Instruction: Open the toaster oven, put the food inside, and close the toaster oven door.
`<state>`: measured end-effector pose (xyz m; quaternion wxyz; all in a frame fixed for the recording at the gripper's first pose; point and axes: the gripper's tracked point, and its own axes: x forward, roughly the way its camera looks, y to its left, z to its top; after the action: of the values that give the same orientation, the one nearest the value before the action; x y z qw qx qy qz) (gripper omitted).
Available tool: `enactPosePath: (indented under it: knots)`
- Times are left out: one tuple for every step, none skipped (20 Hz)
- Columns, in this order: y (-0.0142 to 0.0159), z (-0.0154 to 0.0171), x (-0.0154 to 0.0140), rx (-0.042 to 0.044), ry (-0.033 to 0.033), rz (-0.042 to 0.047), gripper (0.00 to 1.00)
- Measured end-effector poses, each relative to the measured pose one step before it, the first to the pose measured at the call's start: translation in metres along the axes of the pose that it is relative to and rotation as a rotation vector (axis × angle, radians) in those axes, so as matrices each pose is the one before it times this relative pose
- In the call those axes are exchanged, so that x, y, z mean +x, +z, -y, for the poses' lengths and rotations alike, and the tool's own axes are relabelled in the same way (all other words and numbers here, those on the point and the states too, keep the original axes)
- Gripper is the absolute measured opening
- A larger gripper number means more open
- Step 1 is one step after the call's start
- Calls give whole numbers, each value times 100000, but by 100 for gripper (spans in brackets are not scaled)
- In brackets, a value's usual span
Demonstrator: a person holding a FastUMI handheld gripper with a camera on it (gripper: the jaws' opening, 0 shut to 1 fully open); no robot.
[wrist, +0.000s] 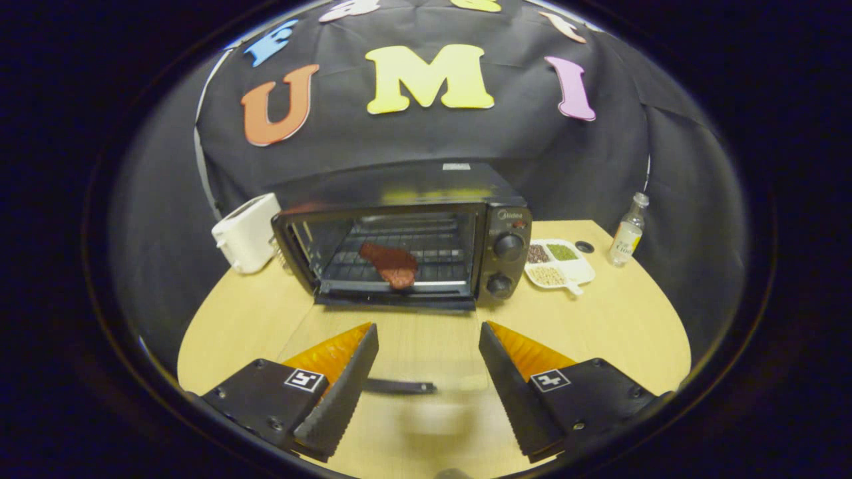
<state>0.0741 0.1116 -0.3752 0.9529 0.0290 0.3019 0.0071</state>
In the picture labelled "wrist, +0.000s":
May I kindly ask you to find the black toaster oven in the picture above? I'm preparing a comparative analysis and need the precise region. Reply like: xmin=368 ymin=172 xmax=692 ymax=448
xmin=271 ymin=162 xmax=533 ymax=395

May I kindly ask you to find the red raw steak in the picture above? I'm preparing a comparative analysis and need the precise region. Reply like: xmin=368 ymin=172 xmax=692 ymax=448
xmin=358 ymin=241 xmax=419 ymax=290

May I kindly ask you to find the small clear glass bottle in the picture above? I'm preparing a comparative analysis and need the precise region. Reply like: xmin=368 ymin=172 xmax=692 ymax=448
xmin=608 ymin=192 xmax=650 ymax=267

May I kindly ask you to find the white divided dish with grains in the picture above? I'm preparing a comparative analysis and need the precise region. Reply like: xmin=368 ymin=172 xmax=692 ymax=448
xmin=524 ymin=239 xmax=596 ymax=297

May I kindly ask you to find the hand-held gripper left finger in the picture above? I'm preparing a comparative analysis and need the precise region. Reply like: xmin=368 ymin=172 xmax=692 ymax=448
xmin=200 ymin=323 xmax=380 ymax=462

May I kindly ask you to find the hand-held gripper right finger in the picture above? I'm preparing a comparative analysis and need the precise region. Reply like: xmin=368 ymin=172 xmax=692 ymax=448
xmin=478 ymin=321 xmax=661 ymax=464

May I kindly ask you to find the white bread toaster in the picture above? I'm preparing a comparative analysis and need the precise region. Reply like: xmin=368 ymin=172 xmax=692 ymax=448
xmin=211 ymin=193 xmax=282 ymax=275

